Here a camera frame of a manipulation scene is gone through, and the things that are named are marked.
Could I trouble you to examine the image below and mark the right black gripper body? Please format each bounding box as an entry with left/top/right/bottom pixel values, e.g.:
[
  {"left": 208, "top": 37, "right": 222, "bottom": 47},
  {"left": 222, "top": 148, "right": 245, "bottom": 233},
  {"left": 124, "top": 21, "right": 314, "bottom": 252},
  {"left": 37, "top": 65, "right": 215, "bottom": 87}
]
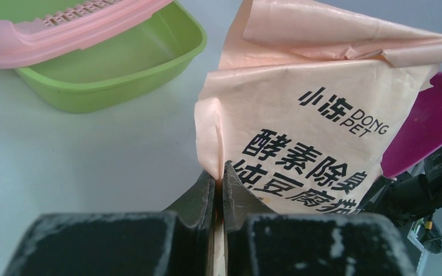
[{"left": 359, "top": 147, "right": 442, "bottom": 227}]

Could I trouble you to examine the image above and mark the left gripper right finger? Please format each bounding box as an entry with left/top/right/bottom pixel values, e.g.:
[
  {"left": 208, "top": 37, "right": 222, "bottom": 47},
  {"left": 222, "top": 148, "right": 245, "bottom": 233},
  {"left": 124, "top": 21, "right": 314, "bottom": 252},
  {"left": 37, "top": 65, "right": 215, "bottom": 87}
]
[{"left": 222, "top": 162, "right": 416, "bottom": 275}]

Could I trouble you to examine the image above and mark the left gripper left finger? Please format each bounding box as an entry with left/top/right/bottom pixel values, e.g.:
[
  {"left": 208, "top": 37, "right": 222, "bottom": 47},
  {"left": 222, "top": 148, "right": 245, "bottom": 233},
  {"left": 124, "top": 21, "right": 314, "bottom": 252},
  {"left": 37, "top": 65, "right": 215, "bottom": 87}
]
[{"left": 4, "top": 172, "right": 215, "bottom": 275}]

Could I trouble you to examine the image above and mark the magenta plastic scoop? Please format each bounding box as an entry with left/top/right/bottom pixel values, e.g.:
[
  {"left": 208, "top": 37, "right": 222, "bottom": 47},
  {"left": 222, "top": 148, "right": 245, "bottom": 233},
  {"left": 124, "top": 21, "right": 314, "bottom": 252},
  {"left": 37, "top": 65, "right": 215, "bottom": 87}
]
[{"left": 381, "top": 72, "right": 442, "bottom": 178}]

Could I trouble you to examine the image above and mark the cat litter bag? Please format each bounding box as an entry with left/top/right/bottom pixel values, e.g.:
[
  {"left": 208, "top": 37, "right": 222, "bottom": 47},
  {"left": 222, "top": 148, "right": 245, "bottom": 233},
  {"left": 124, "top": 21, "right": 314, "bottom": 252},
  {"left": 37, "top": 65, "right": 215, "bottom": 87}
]
[{"left": 194, "top": 0, "right": 442, "bottom": 215}]

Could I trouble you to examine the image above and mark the pink green litter box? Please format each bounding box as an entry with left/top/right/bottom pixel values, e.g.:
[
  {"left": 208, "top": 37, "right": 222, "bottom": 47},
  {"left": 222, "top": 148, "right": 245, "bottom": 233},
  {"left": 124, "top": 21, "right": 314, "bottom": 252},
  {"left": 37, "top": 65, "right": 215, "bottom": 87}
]
[{"left": 0, "top": 0, "right": 207, "bottom": 113}]

